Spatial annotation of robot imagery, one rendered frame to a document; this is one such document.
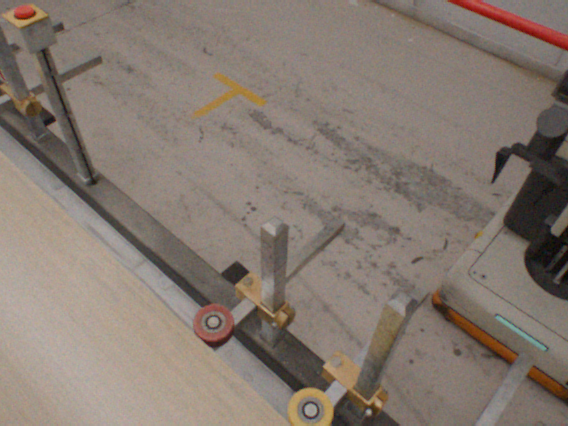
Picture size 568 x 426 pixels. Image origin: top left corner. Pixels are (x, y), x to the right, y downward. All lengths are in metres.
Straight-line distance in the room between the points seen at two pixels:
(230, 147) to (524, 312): 1.56
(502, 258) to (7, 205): 1.62
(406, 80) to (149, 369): 2.55
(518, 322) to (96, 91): 2.43
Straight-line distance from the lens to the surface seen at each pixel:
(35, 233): 1.25
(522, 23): 0.37
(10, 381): 1.08
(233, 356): 1.30
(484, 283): 1.95
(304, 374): 1.20
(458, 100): 3.15
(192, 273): 1.33
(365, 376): 0.98
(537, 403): 2.14
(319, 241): 1.19
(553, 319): 1.98
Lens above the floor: 1.81
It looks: 51 degrees down
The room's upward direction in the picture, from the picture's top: 3 degrees clockwise
